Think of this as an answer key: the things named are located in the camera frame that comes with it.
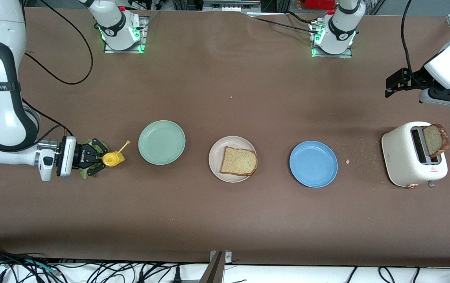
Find blue plate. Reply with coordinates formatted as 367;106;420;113
289;141;338;188

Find red box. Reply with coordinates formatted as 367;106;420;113
297;0;339;10

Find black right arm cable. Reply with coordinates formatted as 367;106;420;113
20;0;94;152

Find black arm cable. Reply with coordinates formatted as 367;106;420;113
401;0;422;85
20;0;94;152

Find dark crust bread slice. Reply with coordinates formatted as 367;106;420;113
423;124;450;158

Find green lettuce leaf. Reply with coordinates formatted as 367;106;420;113
81;138;110;179

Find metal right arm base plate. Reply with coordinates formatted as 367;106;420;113
103;16;148;54

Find dark metal frame bar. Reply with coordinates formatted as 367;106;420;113
198;252;225;283

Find light brown bread slice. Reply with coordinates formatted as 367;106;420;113
220;147;258;176

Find cream white toaster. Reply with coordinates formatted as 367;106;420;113
381;121;448;189

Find beige plate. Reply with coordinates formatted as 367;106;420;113
208;136;258;183

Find thick black cable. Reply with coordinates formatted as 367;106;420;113
0;241;66;283

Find looped black cable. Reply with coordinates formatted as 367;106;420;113
378;266;397;283

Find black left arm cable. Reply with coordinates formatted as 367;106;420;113
401;0;422;85

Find metal corner bracket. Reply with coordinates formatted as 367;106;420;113
209;250;232;265

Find long black table cable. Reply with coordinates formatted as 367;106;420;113
247;16;319;34

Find mint green plate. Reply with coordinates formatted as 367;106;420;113
138;120;186;165

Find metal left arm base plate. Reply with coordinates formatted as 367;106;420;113
311;20;353;59

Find aluminium frame beam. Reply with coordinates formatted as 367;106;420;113
203;0;262;12

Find short black table cable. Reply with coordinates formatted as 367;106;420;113
284;11;314;24

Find teal cable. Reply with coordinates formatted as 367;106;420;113
22;259;60;274

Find yellow mustard squeeze bottle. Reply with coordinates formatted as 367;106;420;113
102;141;130;167

